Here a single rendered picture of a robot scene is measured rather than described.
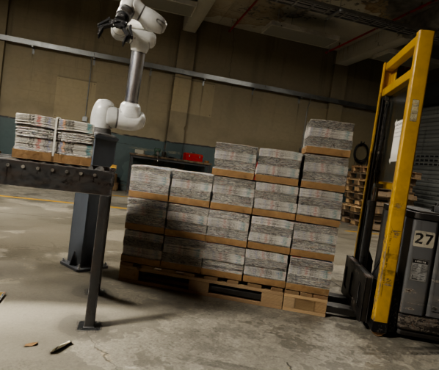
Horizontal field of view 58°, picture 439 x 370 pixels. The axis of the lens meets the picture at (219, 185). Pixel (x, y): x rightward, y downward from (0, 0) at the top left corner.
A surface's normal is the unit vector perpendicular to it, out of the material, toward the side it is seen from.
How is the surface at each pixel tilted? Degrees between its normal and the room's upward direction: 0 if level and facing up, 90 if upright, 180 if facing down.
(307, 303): 90
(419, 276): 90
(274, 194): 90
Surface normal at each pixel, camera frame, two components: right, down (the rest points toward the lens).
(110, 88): 0.24, 0.08
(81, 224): -0.64, -0.04
